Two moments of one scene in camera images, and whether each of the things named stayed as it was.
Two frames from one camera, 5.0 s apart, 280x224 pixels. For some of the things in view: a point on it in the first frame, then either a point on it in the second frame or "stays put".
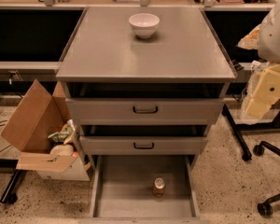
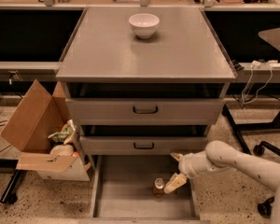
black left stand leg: [7, 196] stays put
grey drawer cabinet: [133, 96] stays put
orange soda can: [159, 187] stays put
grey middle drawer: [144, 140] stays put
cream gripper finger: [258, 108] to [177, 157]
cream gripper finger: [273, 83] to [175, 180]
